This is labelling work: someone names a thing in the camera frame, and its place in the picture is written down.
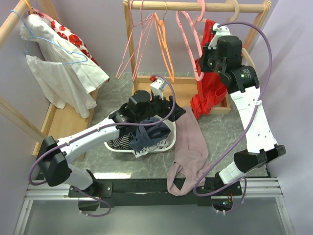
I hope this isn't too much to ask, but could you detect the white dress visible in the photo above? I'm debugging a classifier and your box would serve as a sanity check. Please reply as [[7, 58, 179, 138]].
[[20, 14, 110, 118]]

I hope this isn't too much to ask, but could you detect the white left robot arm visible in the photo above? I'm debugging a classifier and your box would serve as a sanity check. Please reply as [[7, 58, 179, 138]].
[[37, 90, 186, 197]]

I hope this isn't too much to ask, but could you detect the orange plastic hanger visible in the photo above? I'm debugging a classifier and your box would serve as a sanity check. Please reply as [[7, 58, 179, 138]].
[[154, 12, 175, 82]]

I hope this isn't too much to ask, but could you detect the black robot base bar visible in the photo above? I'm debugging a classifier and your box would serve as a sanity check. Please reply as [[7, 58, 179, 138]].
[[68, 177, 243, 212]]

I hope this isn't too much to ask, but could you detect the white perforated plastic basket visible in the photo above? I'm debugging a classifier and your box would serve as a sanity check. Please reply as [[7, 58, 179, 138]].
[[104, 115, 176, 153]]

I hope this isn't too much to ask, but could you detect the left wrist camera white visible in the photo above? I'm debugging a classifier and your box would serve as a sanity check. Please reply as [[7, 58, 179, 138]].
[[149, 75, 168, 100]]

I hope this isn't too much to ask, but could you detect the black striped tank top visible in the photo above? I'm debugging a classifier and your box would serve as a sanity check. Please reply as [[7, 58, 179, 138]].
[[107, 133, 134, 150]]

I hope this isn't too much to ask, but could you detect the blue wire hanger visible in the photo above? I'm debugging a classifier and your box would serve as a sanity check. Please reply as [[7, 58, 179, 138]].
[[9, 9, 88, 66]]

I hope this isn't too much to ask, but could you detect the mauve tank top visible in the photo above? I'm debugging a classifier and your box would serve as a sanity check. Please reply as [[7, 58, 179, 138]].
[[167, 106, 211, 196]]

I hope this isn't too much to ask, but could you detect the wooden clothes rack centre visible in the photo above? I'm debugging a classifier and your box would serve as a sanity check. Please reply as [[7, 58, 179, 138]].
[[132, 0, 272, 115]]

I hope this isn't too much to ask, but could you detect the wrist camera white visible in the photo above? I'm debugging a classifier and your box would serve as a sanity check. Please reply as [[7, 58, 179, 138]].
[[149, 75, 168, 100], [208, 23, 231, 49]]

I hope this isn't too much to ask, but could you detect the red tank top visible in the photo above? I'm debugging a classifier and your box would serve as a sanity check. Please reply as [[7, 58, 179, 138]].
[[190, 19, 227, 119]]

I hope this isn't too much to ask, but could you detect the beige wooden hanger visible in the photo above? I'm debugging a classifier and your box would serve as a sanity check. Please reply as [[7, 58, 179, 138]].
[[190, 0, 256, 74]]

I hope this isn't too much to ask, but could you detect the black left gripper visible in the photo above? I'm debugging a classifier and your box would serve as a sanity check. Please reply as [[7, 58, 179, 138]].
[[136, 91, 186, 122]]

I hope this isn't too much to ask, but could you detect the red floral white garment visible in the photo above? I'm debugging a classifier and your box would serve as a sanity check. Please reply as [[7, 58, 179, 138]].
[[50, 20, 99, 66]]

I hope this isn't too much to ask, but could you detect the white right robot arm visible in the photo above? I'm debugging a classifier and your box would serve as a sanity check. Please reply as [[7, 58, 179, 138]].
[[199, 36, 286, 195]]

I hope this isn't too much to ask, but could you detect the navy blue tank top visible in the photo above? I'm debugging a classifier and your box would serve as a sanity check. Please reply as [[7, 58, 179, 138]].
[[130, 122, 171, 151]]

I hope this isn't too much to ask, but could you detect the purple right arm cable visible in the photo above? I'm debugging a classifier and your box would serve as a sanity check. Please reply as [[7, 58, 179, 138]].
[[193, 21, 272, 213]]

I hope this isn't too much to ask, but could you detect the pink plastic hanger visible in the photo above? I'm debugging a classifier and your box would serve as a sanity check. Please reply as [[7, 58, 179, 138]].
[[176, 0, 206, 81]]

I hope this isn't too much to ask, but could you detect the pink wire hanger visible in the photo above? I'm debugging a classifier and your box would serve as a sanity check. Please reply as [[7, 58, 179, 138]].
[[133, 0, 154, 82], [115, 0, 141, 80]]

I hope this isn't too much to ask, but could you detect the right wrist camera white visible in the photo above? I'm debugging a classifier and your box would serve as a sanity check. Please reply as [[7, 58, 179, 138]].
[[208, 23, 231, 49]]

